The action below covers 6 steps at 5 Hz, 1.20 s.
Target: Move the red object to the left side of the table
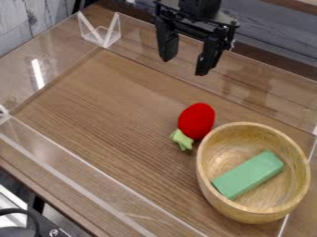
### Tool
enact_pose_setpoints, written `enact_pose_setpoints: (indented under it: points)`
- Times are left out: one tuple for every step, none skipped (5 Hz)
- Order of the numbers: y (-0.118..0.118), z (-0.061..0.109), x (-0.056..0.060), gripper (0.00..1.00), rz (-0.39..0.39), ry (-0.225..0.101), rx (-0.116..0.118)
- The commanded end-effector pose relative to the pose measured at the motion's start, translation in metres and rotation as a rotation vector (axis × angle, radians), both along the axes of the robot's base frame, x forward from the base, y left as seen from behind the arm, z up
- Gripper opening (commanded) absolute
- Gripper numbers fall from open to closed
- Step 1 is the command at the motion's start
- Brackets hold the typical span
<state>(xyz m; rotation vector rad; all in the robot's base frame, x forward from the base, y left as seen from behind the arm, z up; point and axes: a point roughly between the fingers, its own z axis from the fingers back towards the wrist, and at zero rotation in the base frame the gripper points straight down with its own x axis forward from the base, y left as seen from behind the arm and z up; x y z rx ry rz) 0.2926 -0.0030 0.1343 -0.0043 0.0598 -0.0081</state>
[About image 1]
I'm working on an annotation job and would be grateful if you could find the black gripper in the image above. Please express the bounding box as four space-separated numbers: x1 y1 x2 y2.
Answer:
154 0 241 76

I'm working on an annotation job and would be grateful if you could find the red plush strawberry toy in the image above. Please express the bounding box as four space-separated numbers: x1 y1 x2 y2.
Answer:
170 103 215 151

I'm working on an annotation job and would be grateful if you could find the clear acrylic rear panel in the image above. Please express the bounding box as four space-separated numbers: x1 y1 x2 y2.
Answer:
108 13 317 133

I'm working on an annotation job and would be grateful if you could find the clear acrylic panel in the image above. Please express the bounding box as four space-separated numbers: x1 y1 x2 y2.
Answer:
0 106 207 237
108 13 317 133

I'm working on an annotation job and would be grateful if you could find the wooden bowl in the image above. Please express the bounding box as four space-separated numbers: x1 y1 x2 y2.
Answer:
195 122 310 224

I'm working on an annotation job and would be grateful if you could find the green rectangular block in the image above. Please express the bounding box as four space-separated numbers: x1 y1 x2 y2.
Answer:
210 150 285 200

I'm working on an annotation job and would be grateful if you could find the clear acrylic front panel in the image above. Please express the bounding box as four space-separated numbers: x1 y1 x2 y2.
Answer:
0 106 207 237

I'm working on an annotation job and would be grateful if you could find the clear acrylic corner bracket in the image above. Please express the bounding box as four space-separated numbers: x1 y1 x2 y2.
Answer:
76 12 122 48

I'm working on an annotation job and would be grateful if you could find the black metal table bracket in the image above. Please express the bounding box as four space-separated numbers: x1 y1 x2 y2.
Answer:
27 195 72 237

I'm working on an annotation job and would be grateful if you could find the black cable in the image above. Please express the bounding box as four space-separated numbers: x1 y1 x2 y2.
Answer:
0 207 41 237

